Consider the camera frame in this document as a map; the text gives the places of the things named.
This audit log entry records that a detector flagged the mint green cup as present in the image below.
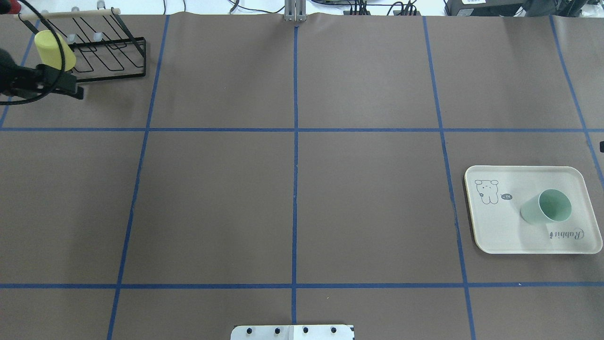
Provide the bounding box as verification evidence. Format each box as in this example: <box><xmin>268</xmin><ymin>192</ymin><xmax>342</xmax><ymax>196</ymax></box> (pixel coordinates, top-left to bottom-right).
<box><xmin>520</xmin><ymin>189</ymin><xmax>572</xmax><ymax>225</ymax></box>

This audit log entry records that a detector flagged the cream rabbit serving tray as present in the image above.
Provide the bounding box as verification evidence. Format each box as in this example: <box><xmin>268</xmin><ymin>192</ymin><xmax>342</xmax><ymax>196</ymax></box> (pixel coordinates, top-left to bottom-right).
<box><xmin>464</xmin><ymin>165</ymin><xmax>603</xmax><ymax>254</ymax></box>

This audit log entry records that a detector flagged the yellow cup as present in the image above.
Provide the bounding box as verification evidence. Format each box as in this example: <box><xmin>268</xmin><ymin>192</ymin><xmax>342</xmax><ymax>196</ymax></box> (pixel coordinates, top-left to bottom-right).
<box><xmin>34</xmin><ymin>30</ymin><xmax>77</xmax><ymax>71</ymax></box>

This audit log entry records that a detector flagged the black power box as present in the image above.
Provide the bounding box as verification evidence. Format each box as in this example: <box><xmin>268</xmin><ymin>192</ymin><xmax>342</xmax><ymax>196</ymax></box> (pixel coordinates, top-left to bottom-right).
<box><xmin>444</xmin><ymin>0</ymin><xmax>524</xmax><ymax>17</ymax></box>

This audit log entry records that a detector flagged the red bottle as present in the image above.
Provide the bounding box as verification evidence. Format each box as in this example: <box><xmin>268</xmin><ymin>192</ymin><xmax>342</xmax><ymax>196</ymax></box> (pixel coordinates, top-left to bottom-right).
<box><xmin>0</xmin><ymin>0</ymin><xmax>22</xmax><ymax>15</ymax></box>

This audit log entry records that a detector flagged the aluminium frame post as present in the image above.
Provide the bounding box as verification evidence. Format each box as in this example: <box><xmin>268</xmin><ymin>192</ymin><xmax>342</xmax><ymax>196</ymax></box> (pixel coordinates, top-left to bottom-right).
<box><xmin>284</xmin><ymin>0</ymin><xmax>308</xmax><ymax>22</ymax></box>

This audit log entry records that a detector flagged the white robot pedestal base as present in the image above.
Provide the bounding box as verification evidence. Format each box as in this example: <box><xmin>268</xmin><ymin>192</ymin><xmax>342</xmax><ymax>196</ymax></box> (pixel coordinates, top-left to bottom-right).
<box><xmin>230</xmin><ymin>324</ymin><xmax>355</xmax><ymax>340</ymax></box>

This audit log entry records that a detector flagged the black wire cup rack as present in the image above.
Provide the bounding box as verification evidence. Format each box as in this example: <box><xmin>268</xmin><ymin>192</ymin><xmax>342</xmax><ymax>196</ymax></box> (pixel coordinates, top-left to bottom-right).
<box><xmin>18</xmin><ymin>0</ymin><xmax>147</xmax><ymax>83</ymax></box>

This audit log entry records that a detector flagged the wooden rack handle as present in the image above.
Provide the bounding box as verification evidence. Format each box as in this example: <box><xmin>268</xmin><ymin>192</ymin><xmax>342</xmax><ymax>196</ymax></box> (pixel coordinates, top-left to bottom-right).
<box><xmin>12</xmin><ymin>7</ymin><xmax>121</xmax><ymax>21</ymax></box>

